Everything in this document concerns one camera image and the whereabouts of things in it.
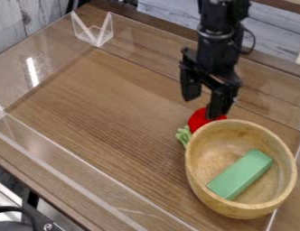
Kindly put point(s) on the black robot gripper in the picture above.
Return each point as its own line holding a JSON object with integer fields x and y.
{"x": 209, "y": 66}

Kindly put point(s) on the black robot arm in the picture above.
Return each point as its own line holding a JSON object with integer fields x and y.
{"x": 222, "y": 14}

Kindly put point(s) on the black metal table mount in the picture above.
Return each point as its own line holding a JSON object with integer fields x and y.
{"x": 48, "y": 218}

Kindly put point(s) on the red plush strawberry green stem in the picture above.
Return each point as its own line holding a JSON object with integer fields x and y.
{"x": 195, "y": 122}

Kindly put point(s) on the clear acrylic corner bracket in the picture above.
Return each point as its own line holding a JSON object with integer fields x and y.
{"x": 94, "y": 35}

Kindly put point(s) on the light wooden bowl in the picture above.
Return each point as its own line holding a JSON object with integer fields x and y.
{"x": 217, "y": 145}

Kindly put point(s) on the green rectangular block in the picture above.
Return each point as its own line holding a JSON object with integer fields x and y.
{"x": 241, "y": 174}

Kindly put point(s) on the clear acrylic table enclosure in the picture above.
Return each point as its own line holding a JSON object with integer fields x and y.
{"x": 90, "y": 115}

